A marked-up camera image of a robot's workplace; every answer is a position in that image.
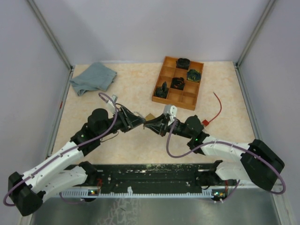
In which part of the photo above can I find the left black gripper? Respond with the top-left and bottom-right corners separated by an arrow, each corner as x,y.
98,106 -> 146,139

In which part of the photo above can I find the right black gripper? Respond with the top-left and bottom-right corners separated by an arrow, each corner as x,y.
144,113 -> 193,139

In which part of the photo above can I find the brass padlock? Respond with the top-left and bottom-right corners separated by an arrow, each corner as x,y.
133,111 -> 155,121

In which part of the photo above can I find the red cable lock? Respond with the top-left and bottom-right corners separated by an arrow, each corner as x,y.
202,92 -> 223,127

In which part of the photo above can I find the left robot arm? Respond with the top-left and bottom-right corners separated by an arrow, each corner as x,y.
3,106 -> 146,216

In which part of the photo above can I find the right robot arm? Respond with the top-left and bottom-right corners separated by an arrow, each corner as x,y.
144,114 -> 286,195

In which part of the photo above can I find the wooden compartment tray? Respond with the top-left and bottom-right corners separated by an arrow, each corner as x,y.
151,56 -> 204,111

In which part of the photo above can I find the blue folded cloth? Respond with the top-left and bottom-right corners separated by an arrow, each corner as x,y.
70,62 -> 117,96

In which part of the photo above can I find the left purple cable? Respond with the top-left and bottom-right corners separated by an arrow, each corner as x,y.
3,92 -> 118,207

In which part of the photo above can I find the purple cable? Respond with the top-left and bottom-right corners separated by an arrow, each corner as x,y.
3,92 -> 118,207
166,119 -> 287,203

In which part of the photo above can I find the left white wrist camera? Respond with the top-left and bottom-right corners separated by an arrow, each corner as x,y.
106,95 -> 118,114

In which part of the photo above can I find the dark crumpled strap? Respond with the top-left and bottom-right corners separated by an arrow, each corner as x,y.
154,81 -> 170,98

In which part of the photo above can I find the black red coiled strap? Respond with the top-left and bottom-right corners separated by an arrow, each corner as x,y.
171,77 -> 186,90

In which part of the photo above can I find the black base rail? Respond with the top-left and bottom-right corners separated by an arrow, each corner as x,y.
70,160 -> 235,188

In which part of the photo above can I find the green yellow coiled strap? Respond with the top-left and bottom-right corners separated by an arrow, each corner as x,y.
187,68 -> 202,83

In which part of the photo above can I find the white toothed cable duct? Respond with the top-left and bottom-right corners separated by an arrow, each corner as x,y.
61,186 -> 227,199

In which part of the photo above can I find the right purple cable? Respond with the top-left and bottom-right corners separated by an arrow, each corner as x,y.
166,119 -> 287,203

